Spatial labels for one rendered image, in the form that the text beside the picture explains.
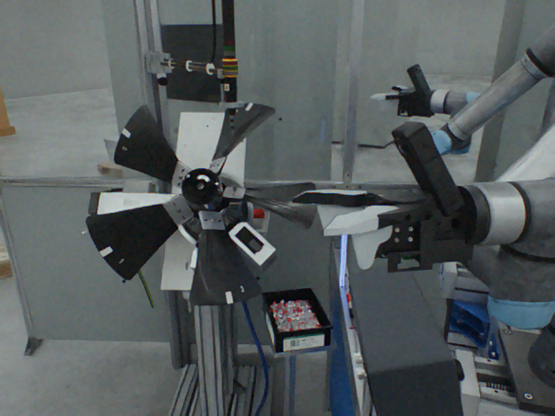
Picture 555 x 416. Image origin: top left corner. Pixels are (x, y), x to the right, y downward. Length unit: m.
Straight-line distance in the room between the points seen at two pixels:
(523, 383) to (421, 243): 0.53
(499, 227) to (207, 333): 1.36
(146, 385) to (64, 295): 0.67
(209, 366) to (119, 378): 0.82
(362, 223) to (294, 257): 1.82
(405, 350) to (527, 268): 0.18
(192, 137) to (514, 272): 1.34
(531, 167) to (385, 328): 0.31
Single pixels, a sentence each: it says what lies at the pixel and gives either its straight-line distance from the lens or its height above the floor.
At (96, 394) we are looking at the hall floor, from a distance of 2.52.
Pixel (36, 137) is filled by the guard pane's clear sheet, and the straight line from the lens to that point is 2.39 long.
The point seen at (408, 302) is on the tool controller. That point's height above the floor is 1.25.
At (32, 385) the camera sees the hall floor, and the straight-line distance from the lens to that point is 2.70.
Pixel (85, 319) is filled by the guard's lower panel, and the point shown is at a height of 0.19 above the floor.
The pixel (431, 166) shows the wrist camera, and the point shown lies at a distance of 0.51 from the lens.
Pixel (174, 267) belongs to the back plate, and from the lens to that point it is 1.58.
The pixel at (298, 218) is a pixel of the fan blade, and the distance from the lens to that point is 1.30.
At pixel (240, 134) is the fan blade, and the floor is 1.35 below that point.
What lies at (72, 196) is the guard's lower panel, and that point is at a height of 0.91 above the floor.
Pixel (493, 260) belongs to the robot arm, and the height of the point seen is 1.36.
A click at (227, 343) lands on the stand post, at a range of 2.07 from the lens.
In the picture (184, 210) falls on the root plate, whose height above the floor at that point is 1.14.
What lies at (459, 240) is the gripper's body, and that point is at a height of 1.41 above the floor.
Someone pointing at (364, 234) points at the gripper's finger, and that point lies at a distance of 0.45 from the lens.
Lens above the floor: 1.63
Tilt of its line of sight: 21 degrees down
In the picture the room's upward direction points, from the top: straight up
